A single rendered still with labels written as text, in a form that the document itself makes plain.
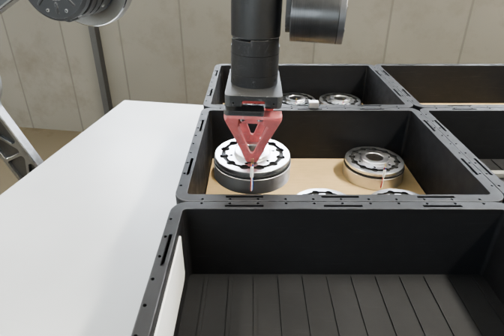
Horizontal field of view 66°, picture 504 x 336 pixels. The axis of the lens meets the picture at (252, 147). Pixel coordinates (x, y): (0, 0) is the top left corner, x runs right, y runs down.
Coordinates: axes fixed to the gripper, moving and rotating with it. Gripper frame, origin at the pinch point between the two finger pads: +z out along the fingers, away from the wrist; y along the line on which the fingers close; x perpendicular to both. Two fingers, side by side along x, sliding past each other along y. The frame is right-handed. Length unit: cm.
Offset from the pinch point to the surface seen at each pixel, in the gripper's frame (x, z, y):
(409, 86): -40, 8, 51
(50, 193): 45, 28, 26
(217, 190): 5.6, 13.2, 8.6
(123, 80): 86, 61, 200
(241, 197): 1.1, 2.9, -7.5
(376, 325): -14.2, 12.4, -17.2
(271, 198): -2.6, 2.7, -7.7
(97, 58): 100, 46, 198
